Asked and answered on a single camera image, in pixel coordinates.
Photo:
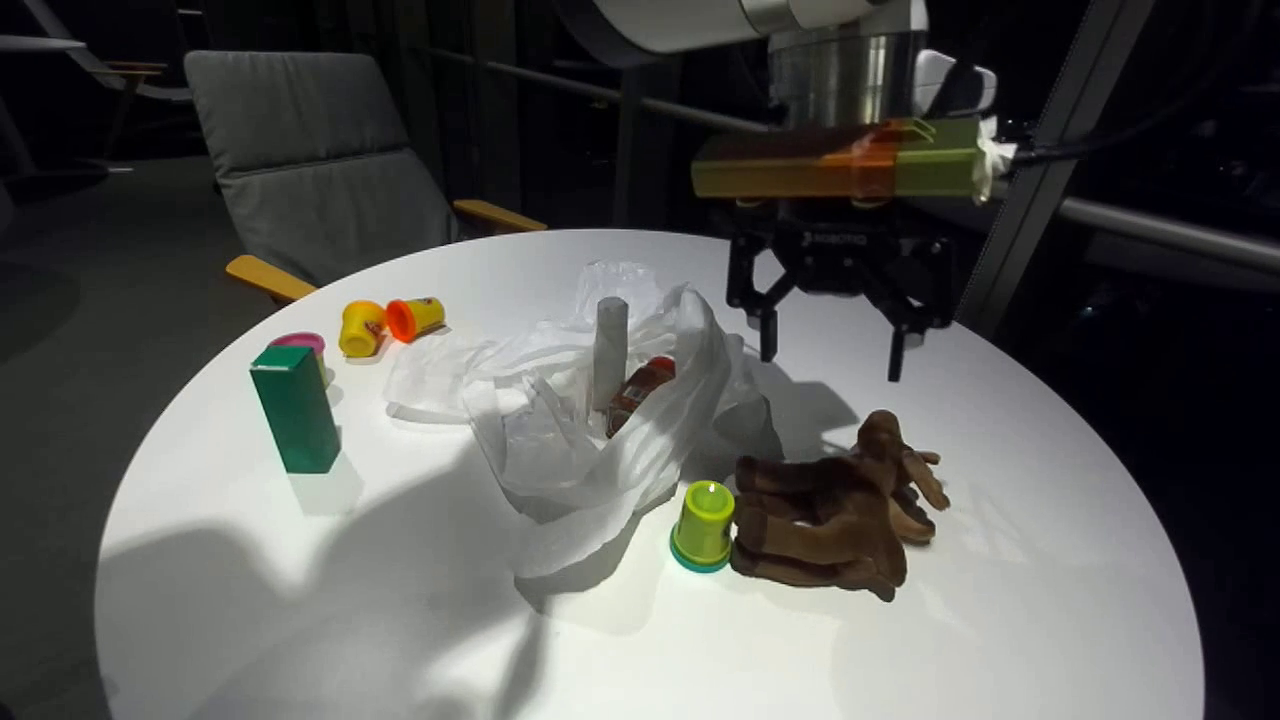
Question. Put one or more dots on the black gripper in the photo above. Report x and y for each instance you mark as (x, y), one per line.
(852, 255)

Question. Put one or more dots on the white plastic bag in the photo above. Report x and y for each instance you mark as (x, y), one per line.
(624, 465)

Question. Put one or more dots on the grey chair with wooden armrests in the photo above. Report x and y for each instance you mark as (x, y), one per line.
(323, 161)

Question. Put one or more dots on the metal window railing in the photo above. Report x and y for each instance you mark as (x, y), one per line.
(1175, 229)

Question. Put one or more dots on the brown plush moose toy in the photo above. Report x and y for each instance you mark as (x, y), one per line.
(824, 526)

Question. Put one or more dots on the lime green small bottle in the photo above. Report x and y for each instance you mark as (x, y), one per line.
(705, 526)

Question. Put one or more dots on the orange spice bottle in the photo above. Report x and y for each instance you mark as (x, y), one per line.
(645, 380)

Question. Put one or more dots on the yellow-green wrist camera box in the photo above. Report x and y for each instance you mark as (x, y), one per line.
(802, 167)

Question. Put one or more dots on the dark background chair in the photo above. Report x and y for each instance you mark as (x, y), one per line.
(93, 60)

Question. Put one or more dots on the metal window post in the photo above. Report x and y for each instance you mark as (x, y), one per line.
(1082, 83)

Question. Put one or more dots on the small red toy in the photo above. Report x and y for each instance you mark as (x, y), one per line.
(405, 317)

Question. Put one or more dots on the green cardboard box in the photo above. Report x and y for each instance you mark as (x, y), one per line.
(296, 413)

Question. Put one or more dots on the play dough tub pink lid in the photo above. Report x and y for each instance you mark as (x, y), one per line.
(300, 342)

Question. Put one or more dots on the clear bottle with white cap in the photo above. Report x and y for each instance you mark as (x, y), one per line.
(610, 347)

